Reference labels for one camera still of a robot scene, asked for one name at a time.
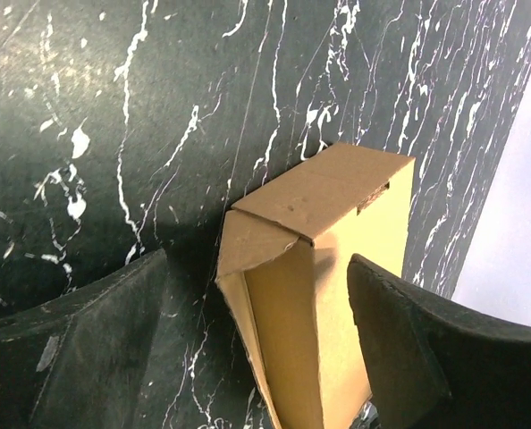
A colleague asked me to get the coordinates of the cardboard box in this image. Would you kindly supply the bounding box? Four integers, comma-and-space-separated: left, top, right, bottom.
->
215, 143, 415, 428

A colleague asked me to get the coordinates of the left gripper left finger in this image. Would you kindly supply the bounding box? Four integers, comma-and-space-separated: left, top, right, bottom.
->
0, 250, 167, 428

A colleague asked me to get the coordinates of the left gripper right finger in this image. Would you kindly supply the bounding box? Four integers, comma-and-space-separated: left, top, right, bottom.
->
347, 254, 531, 428

